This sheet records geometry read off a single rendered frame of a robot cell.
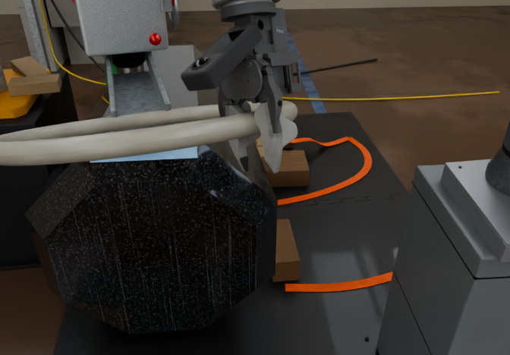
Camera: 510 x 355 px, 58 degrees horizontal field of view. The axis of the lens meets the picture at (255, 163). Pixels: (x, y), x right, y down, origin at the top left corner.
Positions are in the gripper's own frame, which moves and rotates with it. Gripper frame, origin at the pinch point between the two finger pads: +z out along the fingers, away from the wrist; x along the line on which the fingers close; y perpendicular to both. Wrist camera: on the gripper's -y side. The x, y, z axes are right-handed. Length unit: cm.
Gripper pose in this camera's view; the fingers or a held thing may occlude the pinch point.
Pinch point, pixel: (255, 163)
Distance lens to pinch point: 60.4
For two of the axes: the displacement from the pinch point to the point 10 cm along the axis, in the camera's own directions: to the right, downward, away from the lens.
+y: 6.8, -2.1, 7.1
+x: -7.3, -0.3, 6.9
